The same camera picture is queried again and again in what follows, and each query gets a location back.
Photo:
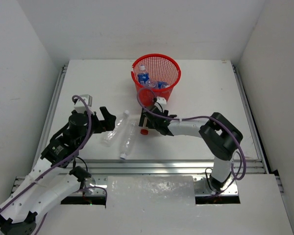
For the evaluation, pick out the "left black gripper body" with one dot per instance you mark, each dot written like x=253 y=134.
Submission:
x=98 y=123

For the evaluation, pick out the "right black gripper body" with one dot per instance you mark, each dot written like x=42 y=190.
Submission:
x=151 y=124

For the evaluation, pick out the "red cap orange label bottle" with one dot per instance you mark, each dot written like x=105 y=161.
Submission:
x=144 y=130

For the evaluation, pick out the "clear bottle white cap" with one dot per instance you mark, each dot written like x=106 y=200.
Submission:
x=129 y=138
x=121 y=121

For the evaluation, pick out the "blue label bottle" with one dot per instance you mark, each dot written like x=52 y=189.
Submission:
x=153 y=84
x=143 y=75

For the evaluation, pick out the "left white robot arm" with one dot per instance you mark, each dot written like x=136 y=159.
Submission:
x=21 y=212

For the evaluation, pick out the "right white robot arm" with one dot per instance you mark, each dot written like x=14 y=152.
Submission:
x=221 y=136

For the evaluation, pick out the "red plastic mesh basket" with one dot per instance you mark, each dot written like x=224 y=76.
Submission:
x=160 y=68

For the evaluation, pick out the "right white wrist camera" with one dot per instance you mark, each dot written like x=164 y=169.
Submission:
x=160 y=100

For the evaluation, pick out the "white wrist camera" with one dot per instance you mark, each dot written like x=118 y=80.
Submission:
x=82 y=102
x=160 y=100

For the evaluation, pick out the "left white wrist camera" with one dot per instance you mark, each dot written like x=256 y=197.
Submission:
x=82 y=102

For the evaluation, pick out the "aluminium rail frame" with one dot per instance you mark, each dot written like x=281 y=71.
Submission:
x=151 y=192

